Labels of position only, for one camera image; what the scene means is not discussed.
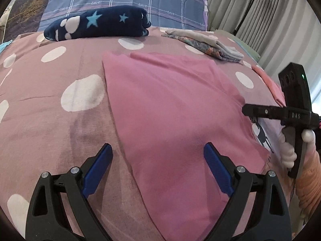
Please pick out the blue plaid pillow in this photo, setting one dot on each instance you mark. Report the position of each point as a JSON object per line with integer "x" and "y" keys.
{"x": 163, "y": 2}

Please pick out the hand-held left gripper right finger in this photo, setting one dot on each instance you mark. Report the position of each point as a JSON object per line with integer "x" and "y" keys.
{"x": 218, "y": 170}

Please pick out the dark tree print pillow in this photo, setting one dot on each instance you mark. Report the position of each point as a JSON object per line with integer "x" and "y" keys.
{"x": 27, "y": 12}

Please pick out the person's right hand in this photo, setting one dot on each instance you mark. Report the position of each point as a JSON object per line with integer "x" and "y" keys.
{"x": 287, "y": 153}

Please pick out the light deer print cloth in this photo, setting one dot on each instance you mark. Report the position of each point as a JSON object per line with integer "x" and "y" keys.
{"x": 265, "y": 135}

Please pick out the polka dot bedsheet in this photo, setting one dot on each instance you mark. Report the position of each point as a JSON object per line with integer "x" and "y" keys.
{"x": 50, "y": 120}

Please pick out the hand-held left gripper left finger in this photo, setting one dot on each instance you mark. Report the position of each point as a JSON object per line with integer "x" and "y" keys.
{"x": 97, "y": 170}

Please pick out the pink shirt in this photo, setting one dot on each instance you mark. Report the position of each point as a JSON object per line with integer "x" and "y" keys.
{"x": 175, "y": 118}

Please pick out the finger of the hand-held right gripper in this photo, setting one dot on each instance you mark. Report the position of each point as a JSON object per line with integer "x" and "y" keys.
{"x": 263, "y": 111}

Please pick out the folded floral garment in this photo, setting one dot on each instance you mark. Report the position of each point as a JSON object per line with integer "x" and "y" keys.
{"x": 200, "y": 46}

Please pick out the person's right forearm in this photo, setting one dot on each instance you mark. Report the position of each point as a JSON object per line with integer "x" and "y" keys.
{"x": 309, "y": 180}

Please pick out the folded grey garment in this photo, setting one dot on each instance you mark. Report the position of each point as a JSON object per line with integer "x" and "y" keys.
{"x": 200, "y": 35}

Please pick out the salmon cloth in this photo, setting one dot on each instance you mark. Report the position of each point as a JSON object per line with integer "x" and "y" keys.
{"x": 272, "y": 85}

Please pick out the navy star print blanket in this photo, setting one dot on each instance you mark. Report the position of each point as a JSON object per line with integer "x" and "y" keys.
{"x": 107, "y": 25}

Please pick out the grey curtain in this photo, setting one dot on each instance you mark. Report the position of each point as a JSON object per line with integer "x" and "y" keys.
{"x": 275, "y": 30}

